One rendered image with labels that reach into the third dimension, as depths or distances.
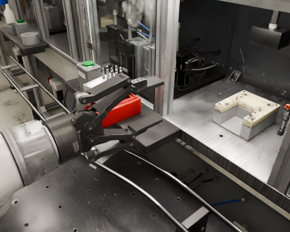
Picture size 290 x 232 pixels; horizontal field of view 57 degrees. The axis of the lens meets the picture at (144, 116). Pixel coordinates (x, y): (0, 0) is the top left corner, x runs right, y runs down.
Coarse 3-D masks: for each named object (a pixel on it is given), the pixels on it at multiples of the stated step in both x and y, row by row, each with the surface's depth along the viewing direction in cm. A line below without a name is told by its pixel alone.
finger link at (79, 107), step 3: (81, 93) 42; (84, 93) 43; (87, 93) 43; (78, 96) 42; (78, 102) 42; (78, 105) 42; (81, 105) 43; (84, 105) 43; (87, 105) 43; (78, 108) 43; (81, 108) 43; (84, 108) 43; (78, 111) 43
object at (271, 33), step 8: (272, 16) 69; (264, 24) 73; (272, 24) 70; (256, 32) 72; (264, 32) 70; (272, 32) 68; (280, 32) 67; (288, 32) 69; (256, 40) 72; (264, 40) 71; (272, 40) 69; (280, 40) 68; (288, 40) 71; (272, 48) 70; (280, 48) 70
